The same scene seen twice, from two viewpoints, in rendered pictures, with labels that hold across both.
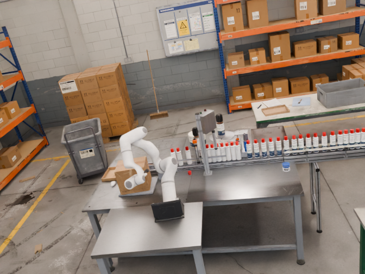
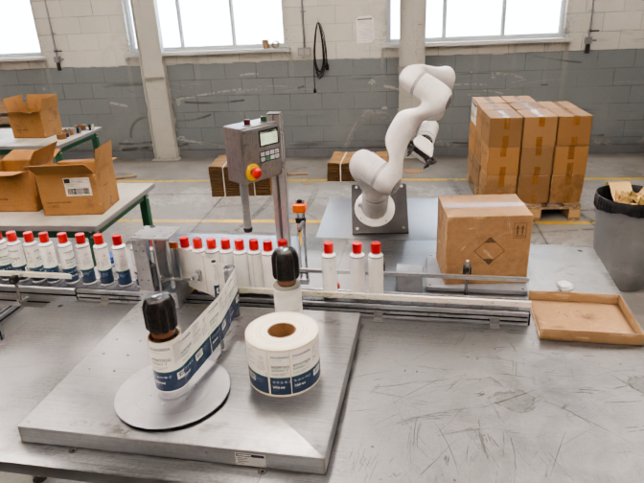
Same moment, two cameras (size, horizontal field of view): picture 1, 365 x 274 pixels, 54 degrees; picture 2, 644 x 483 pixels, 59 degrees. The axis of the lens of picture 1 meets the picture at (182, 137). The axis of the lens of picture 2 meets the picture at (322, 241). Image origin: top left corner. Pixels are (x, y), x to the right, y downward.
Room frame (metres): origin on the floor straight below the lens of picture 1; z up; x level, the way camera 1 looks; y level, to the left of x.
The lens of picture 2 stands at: (5.22, -0.07, 1.84)
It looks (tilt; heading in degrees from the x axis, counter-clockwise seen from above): 23 degrees down; 179
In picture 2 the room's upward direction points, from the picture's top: 3 degrees counter-clockwise
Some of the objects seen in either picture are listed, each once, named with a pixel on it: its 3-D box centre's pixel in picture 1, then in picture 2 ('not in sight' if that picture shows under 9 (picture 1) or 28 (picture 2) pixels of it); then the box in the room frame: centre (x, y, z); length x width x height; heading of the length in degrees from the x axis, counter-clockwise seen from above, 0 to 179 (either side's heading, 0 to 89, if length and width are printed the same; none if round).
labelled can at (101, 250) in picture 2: (271, 147); (103, 259); (3.22, -0.87, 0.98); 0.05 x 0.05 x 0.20
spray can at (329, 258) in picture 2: (188, 155); (329, 269); (3.42, -0.02, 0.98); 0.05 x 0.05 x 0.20
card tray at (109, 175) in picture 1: (117, 173); (582, 315); (3.59, 0.80, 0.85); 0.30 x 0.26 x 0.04; 78
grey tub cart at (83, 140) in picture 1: (87, 147); not in sight; (5.45, 1.58, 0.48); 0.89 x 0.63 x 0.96; 10
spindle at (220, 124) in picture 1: (220, 125); (165, 344); (3.93, -0.47, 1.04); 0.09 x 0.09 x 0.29
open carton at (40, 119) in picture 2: not in sight; (32, 116); (-0.30, -2.67, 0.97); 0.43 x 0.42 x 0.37; 168
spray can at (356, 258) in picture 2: (179, 156); (357, 269); (3.43, 0.07, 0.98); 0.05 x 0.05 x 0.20
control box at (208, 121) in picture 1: (206, 121); (254, 150); (3.27, -0.26, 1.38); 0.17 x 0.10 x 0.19; 133
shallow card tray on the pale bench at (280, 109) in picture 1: (275, 110); not in sight; (4.57, -1.34, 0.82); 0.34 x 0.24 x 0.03; 87
